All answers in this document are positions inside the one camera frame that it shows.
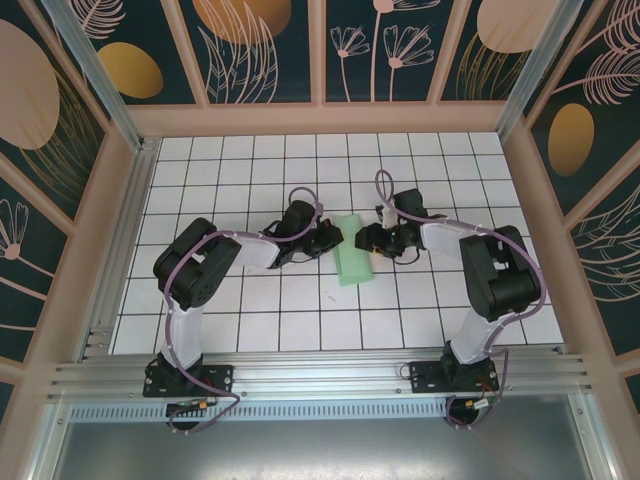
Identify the light green cloth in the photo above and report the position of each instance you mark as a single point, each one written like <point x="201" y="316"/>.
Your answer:
<point x="352" y="270"/>

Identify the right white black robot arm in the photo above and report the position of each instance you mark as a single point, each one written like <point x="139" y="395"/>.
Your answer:
<point x="470" y="335"/>

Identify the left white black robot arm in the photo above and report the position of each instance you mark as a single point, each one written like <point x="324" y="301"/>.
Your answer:
<point x="190" y="330"/>

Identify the grey sheet metal panel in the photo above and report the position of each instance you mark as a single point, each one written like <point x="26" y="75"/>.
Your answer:
<point x="320" y="450"/>

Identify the right base yellow power connector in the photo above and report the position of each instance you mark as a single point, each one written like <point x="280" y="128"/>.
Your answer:
<point x="471" y="404"/>

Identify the base yellow power connector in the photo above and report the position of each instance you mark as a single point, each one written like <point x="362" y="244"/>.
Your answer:
<point x="471" y="404"/>
<point x="201" y="404"/>

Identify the left base yellow power connector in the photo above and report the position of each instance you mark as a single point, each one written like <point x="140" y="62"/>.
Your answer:
<point x="201" y="404"/>

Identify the long aluminium mounting rail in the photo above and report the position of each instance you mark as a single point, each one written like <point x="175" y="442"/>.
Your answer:
<point x="320" y="372"/>

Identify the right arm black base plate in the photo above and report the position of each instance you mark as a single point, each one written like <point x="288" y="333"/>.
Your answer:
<point x="425" y="377"/>

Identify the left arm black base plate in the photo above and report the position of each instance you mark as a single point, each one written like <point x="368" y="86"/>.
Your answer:
<point x="220" y="380"/>

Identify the aluminium side rail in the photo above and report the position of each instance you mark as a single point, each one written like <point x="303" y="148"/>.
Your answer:
<point x="124" y="240"/>

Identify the aluminium corner post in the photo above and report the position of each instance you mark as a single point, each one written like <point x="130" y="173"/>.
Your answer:
<point x="545" y="75"/>
<point x="93" y="75"/>

